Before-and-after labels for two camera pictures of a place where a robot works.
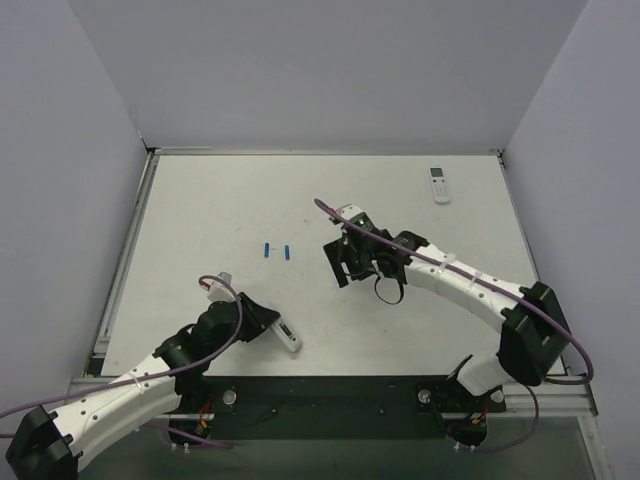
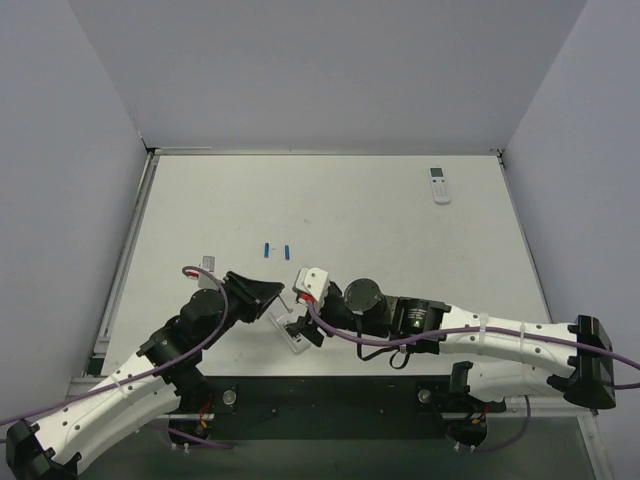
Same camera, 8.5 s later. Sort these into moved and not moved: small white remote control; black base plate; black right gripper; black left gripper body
Moved: black right gripper; black left gripper body
Not moved: black base plate; small white remote control
